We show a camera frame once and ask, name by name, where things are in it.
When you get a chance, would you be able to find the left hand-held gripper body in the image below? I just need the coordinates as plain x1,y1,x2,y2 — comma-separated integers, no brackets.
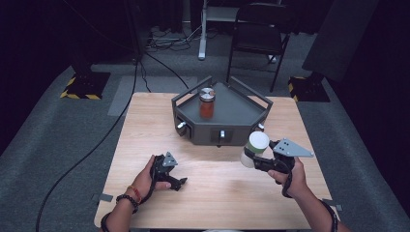
151,151,179,190

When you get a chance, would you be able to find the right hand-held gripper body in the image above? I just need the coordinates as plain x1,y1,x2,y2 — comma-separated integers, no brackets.
262,137,315,174

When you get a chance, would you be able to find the white bottle with green band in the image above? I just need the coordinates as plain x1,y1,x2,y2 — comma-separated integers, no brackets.
240,130,271,169

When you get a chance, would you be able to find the dark grey corner tray rack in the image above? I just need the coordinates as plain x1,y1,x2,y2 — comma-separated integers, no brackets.
171,75,274,148

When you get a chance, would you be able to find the glass jar with silver lid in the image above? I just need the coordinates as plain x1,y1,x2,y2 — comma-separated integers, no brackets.
197,87,217,120

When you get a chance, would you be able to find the person's left hand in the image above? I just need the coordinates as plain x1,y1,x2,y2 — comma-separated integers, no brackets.
130,155,173,203

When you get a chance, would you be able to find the person's right hand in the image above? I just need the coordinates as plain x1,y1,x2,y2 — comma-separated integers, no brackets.
267,156,309,199

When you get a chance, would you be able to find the light wooden table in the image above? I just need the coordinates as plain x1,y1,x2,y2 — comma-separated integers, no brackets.
93,92,333,230

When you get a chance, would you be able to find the grey tape piece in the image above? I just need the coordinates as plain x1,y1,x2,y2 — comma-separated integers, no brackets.
322,198,343,213
91,192,114,204

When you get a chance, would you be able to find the black wristband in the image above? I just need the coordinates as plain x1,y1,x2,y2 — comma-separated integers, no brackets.
100,211,112,232
318,199,339,232

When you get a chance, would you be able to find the black base with yellow stripes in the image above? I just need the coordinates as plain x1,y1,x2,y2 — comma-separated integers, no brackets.
287,75,331,103
59,71,111,101

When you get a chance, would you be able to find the black folding chair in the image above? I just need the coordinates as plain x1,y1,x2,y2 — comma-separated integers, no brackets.
225,2,300,94

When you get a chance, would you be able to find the white desk leg stand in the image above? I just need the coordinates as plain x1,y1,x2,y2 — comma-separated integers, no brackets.
197,0,240,62

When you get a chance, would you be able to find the dark grey leaning panel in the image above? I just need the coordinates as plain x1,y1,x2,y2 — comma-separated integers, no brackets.
302,0,380,83

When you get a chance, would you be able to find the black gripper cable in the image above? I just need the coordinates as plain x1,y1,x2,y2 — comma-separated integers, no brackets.
280,170,295,199
139,167,160,206

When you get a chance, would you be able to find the red and orange bracelet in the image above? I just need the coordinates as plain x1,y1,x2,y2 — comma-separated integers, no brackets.
126,185,143,204

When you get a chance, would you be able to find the black bead bracelet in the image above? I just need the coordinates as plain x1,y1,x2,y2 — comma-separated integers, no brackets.
115,193,139,215

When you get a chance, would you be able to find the long black floor cable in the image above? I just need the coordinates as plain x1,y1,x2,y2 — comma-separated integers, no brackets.
35,57,140,232

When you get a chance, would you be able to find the thin black floor cable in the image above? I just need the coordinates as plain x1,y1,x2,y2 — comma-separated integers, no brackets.
144,51,190,90

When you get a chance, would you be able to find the bundle of floor cables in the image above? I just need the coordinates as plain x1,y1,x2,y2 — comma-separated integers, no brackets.
146,25,203,52

